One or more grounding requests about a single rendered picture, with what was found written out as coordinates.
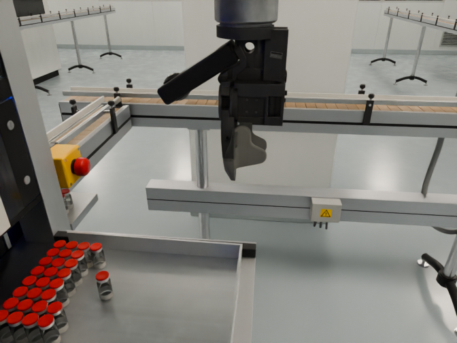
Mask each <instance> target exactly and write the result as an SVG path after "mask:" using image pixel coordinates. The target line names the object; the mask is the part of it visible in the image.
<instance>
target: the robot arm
mask: <svg viewBox="0 0 457 343"><path fill-rule="evenodd" d="M278 4H279V0H214V20H215V21H216V22H219V23H220V24H217V25H216V37H219V38H222V39H230V40H229V41H228V42H227V43H225V44H223V45H222V46H221V47H219V48H217V49H215V50H214V51H213V52H211V53H209V54H208V55H207V56H205V57H203V58H202V59H201V60H199V61H197V62H196V63H194V64H193V65H191V66H190V67H188V68H187V69H185V70H184V71H182V72H181V73H179V72H178V73H171V74H170V75H168V76H167V77H166V78H165V81H164V82H163V85H162V86H161V87H160V88H159V89H158V90H157V93H158V95H159V96H160V98H161V99H162V100H163V102H164V103H165V104H167V105H169V104H171V103H173V102H174V101H181V100H183V99H185V98H187V96H188V95H189V94H190V92H191V91H192V90H193V89H195V88H196V87H198V86H200V85H202V84H203V83H204V82H206V81H208V80H209V79H211V78H213V77H214V76H216V75H218V74H220V75H219V76H218V81H219V83H220V85H219V92H218V114H219V119H220V120H221V144H222V158H223V164H224V170H225V172H226V173H227V175H228V176H229V178H230V179H231V180H232V181H235V179H236V169H237V168H239V167H246V166H250V165H257V164H261V163H263V162H265V160H266V158H267V153H266V151H265V150H266V149H267V142H266V141H265V140H264V139H263V138H261V137H258V136H257V135H255V134H254V133H253V131H252V125H269V126H282V125H283V115H284V102H286V98H284V97H285V95H287V91H285V88H286V80H287V71H286V59H287V49H288V32H289V30H288V27H274V24H272V23H274V22H276V21H277V15H278ZM233 40H235V41H233ZM248 42H250V43H253V44H254V48H253V49H252V50H249V49H247V48H246V43H248ZM267 113H268V115H267ZM238 123H239V125H238Z"/></svg>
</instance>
